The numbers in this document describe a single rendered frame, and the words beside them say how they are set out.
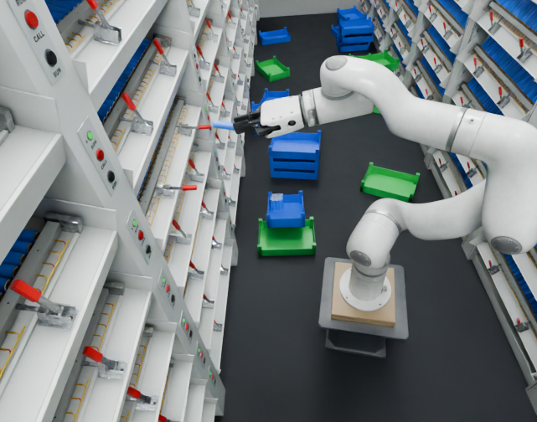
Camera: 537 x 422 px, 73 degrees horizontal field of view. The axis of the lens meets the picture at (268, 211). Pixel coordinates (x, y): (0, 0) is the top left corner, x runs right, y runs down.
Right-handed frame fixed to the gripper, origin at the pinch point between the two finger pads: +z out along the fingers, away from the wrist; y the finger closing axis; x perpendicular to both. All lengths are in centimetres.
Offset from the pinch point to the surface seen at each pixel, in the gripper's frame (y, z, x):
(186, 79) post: 30.4, 19.9, 1.5
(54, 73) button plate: -35, 11, 35
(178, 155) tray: 3.4, 21.7, -7.3
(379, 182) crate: 88, -46, -116
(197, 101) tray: 30.1, 19.6, -6.6
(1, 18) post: -39, 10, 42
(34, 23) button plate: -35, 9, 40
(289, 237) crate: 47, 10, -105
